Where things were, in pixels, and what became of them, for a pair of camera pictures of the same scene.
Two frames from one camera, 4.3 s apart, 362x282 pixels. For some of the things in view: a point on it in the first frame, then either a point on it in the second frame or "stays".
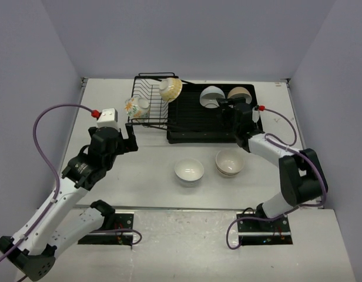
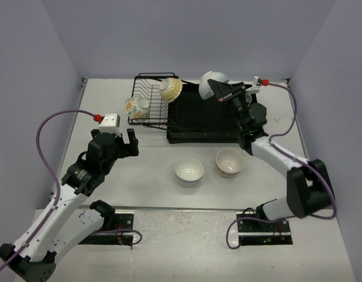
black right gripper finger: [231, 101] → [220, 89]
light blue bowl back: [208, 96] → [205, 89]
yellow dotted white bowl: [170, 89] stays
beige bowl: [229, 161] stays
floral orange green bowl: [137, 107] stays
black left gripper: [128, 144] stays
